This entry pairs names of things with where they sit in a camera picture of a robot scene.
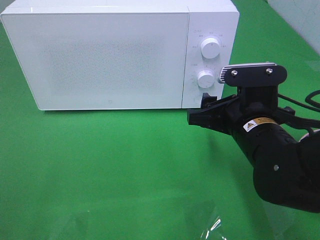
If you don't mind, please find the lower white microwave knob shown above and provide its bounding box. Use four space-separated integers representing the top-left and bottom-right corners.
197 70 215 89

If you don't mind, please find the round door release button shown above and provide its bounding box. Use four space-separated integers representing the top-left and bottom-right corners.
193 94 203 108

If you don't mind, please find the white microwave oven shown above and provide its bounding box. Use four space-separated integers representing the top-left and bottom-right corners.
0 0 240 109

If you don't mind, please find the white microwave door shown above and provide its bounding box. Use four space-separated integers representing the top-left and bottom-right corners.
1 13 189 110

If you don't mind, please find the upper white microwave knob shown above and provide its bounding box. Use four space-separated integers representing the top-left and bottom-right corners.
200 36 221 59

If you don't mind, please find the white microwave knob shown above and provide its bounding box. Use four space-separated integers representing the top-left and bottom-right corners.
200 36 221 59
197 70 215 89

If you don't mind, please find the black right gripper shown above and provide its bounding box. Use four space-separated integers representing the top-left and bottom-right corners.
187 86 290 137

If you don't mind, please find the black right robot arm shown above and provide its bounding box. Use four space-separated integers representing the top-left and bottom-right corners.
187 86 320 213

